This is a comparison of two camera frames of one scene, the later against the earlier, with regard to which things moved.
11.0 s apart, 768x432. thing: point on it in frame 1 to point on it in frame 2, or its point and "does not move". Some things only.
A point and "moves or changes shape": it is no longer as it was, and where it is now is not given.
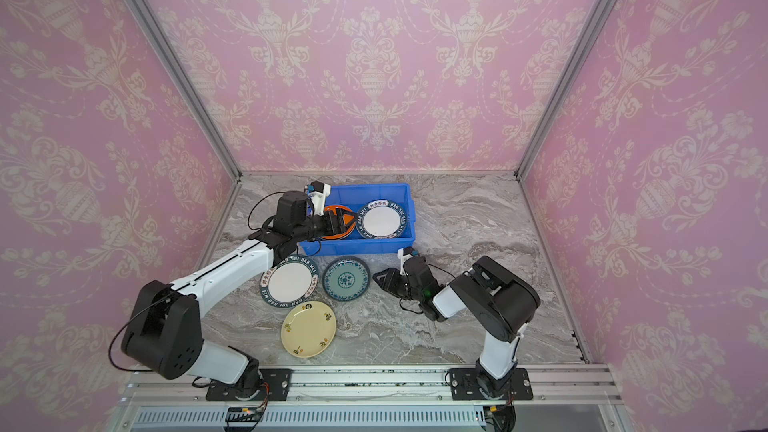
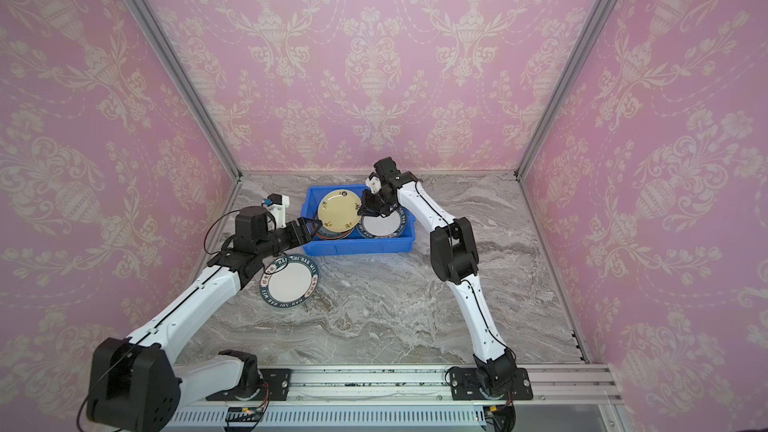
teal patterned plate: (346, 278) moves or changes shape
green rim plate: (290, 282) does not move
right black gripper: (405, 280) to (378, 201)
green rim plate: (381, 219) does not move
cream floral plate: (308, 329) to (338, 211)
